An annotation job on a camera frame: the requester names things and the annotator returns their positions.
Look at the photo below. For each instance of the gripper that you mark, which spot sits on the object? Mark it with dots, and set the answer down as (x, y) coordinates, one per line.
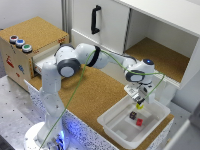
(132, 90)

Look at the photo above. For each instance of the yellow block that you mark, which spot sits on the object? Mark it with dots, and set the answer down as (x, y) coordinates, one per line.
(139, 106)

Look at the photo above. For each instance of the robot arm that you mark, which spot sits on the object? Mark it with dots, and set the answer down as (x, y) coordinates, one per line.
(50, 96)

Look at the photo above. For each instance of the purple block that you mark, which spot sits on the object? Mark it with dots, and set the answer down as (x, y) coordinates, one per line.
(133, 115)

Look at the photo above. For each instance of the pink block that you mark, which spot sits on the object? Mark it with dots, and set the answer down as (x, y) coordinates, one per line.
(139, 122)

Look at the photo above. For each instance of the white plastic box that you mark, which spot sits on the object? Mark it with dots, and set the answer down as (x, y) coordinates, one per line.
(113, 128)

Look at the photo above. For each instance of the white sliding door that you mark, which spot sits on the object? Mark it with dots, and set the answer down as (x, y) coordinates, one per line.
(113, 20)

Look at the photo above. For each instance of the white cabinet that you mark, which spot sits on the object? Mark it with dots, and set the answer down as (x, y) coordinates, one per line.
(173, 13)

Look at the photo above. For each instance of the wooden drawer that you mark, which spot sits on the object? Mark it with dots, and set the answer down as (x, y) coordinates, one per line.
(40, 65)

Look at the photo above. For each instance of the green button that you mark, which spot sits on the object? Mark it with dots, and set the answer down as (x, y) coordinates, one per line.
(26, 47)

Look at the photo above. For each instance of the blue button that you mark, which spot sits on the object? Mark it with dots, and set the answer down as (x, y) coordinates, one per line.
(20, 42)

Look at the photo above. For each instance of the red button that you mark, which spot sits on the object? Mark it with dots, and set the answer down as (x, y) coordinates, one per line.
(13, 38)

